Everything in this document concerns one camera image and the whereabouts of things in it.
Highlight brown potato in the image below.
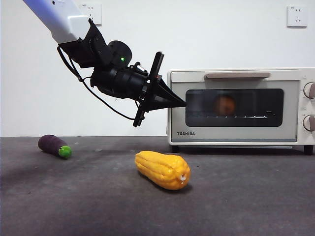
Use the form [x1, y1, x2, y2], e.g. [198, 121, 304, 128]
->
[213, 94, 237, 116]

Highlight beige oven knob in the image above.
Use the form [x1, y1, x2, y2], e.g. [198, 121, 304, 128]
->
[302, 115, 315, 132]
[304, 82, 315, 99]

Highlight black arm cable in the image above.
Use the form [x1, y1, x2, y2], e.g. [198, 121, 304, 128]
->
[57, 45, 138, 121]

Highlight white wall power outlet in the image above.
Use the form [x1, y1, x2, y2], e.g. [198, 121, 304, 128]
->
[286, 5, 308, 29]
[81, 3, 102, 26]

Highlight purple toy eggplant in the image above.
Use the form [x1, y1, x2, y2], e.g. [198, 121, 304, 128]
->
[37, 134, 73, 159]

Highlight cream Toshiba toaster oven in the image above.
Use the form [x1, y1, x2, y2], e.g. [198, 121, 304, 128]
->
[167, 68, 315, 155]

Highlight yellow toy corn cob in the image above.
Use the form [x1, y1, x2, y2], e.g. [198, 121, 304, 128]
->
[134, 150, 191, 191]

